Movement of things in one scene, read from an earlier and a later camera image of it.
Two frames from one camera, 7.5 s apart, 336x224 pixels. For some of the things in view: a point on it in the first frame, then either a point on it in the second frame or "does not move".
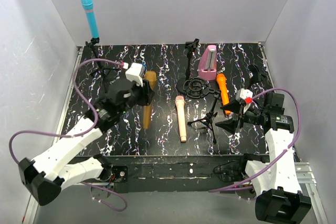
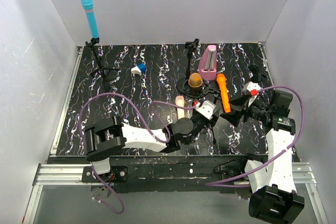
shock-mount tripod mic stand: x=197 y=88 does not move
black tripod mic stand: x=104 y=71 does not move
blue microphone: x=87 y=2 does not move
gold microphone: x=150 y=76 → x=195 y=82
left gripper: x=145 y=93 → x=203 y=118
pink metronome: x=207 y=66 does not move
